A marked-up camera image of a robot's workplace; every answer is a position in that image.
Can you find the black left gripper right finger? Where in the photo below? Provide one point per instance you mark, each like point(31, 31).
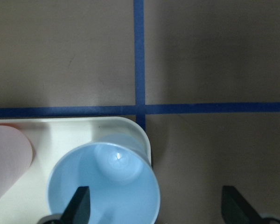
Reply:
point(235, 209)

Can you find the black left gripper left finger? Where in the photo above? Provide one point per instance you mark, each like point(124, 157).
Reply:
point(79, 208)

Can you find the light blue plastic cup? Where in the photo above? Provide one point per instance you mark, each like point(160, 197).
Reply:
point(117, 169)

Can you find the pink plastic cup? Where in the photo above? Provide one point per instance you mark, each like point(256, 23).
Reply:
point(16, 155)

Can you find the cream white plastic tray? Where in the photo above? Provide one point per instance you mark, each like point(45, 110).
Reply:
point(51, 138)

